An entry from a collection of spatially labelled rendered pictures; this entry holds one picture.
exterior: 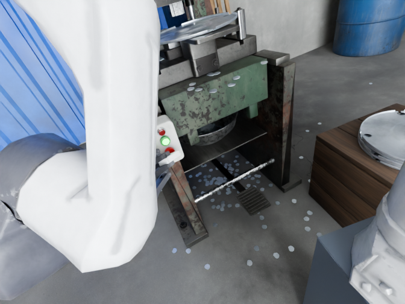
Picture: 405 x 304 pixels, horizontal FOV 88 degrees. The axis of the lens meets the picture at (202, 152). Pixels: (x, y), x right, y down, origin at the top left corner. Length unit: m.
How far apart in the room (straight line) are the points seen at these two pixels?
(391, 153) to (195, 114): 0.60
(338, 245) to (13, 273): 0.49
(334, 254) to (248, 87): 0.55
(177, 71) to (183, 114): 0.15
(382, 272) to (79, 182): 0.42
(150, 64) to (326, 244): 0.44
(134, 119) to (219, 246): 0.88
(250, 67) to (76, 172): 0.65
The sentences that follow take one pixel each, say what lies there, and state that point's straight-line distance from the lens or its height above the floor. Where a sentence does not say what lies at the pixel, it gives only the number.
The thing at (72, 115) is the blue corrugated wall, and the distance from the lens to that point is 2.11.
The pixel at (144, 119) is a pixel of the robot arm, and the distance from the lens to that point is 0.18.
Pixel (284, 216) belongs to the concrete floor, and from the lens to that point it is 1.06.
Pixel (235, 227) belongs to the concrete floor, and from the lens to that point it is 1.03.
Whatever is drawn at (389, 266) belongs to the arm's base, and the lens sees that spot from 0.42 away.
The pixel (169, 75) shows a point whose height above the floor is 0.68.
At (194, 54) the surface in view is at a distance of 0.74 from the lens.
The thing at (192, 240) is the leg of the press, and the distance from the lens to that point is 1.01.
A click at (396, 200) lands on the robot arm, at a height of 0.62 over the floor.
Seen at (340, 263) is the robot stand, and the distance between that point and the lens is 0.49.
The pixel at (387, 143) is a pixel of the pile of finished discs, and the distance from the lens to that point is 0.86.
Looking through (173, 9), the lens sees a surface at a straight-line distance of 0.88.
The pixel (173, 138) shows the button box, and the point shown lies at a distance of 0.59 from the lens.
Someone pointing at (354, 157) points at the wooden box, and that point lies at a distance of 0.84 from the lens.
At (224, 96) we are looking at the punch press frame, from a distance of 0.75.
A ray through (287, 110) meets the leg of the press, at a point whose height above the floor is 0.45.
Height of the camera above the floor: 0.88
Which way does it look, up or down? 37 degrees down
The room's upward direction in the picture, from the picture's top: 16 degrees counter-clockwise
